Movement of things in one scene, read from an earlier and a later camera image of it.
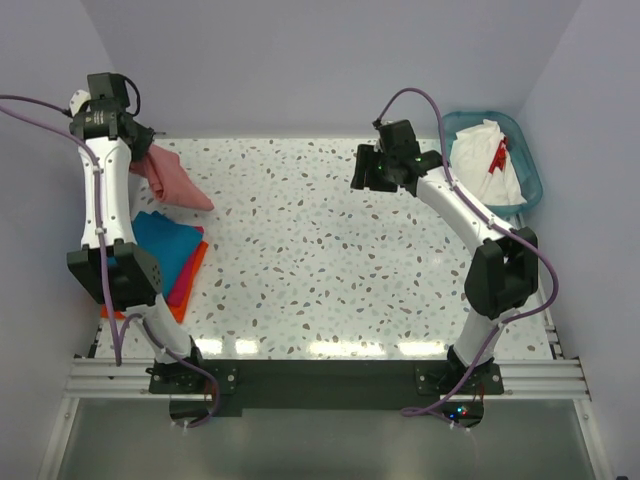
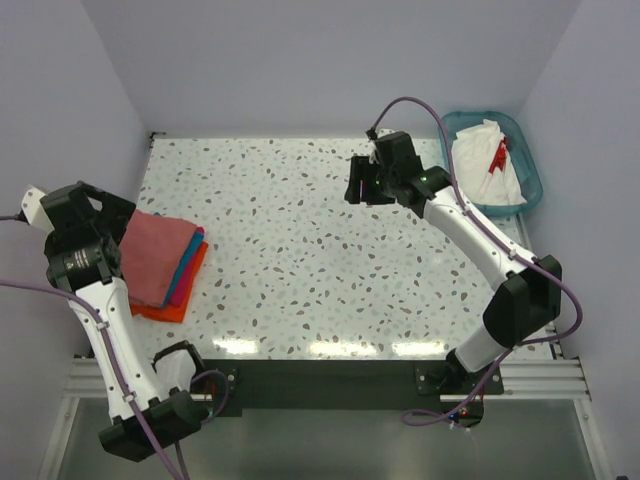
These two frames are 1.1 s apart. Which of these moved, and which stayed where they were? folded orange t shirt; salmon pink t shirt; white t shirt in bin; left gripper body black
Moved: left gripper body black; salmon pink t shirt
Stayed: folded orange t shirt; white t shirt in bin
